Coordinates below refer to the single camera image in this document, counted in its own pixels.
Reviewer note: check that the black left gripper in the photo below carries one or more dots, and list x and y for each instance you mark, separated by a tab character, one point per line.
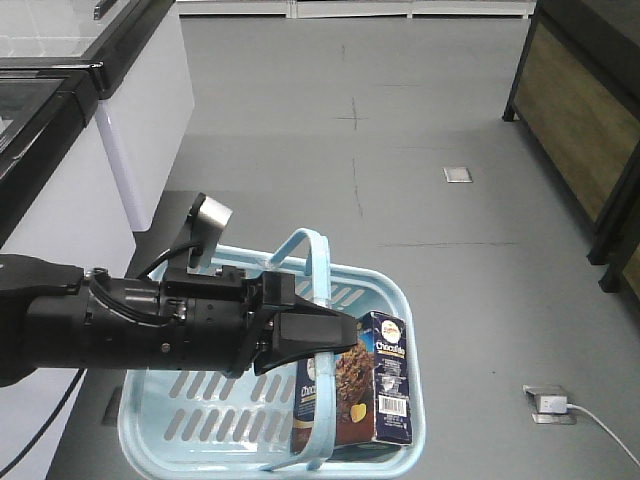
234	322

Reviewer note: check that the Chocofello cookie box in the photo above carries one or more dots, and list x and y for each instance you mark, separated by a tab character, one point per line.
373	391

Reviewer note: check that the light blue shopping basket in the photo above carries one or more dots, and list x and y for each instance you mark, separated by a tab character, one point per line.
280	425

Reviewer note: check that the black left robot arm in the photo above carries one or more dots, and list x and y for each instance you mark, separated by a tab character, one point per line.
61	316

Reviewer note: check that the far steel floor plate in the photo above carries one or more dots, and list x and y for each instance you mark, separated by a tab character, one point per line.
457	175

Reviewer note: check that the white power adapter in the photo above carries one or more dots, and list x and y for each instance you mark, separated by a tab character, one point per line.
551	404

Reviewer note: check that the open floor power socket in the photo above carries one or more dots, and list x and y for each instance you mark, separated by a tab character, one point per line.
529	392

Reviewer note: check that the near white chest freezer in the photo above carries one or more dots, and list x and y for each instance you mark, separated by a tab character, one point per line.
60	203

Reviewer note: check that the white chest freezer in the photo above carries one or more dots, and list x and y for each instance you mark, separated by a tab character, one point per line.
135	55
60	203

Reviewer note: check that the far white chest freezer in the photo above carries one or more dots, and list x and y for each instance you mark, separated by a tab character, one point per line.
135	55

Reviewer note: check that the white shelf base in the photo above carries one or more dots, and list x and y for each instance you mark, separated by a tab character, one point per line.
342	9

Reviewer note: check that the dark wooden display stand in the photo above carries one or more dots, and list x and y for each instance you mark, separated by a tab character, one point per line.
577	90

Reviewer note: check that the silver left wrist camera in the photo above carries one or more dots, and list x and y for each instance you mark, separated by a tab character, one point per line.
206	220

